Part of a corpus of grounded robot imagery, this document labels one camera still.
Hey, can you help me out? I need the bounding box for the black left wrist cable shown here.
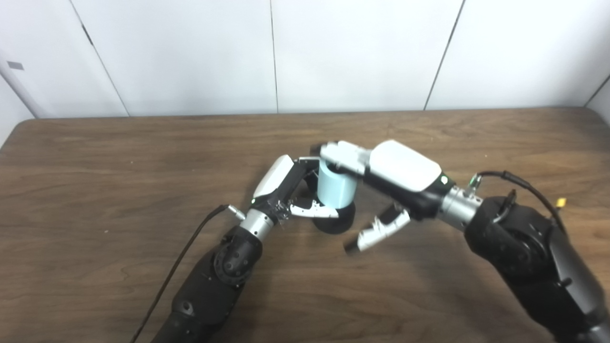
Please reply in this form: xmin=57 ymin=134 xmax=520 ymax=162
xmin=130 ymin=204 xmax=246 ymax=343

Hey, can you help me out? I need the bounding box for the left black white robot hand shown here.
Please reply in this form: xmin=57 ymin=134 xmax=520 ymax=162
xmin=250 ymin=154 xmax=340 ymax=224

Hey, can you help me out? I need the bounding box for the light-blue hose piece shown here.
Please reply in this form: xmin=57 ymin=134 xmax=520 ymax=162
xmin=317 ymin=160 xmax=358 ymax=210

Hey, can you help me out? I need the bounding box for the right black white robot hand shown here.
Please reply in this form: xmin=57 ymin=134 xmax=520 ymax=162
xmin=310 ymin=140 xmax=456 ymax=253

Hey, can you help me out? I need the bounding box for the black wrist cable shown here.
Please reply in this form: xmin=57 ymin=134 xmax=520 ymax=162
xmin=467 ymin=171 xmax=568 ymax=234
xmin=130 ymin=204 xmax=246 ymax=343

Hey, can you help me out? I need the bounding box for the black flared nozzle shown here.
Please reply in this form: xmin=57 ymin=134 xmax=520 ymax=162
xmin=305 ymin=171 xmax=356 ymax=234

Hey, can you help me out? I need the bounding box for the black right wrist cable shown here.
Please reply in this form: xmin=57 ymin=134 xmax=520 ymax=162
xmin=467 ymin=171 xmax=568 ymax=234

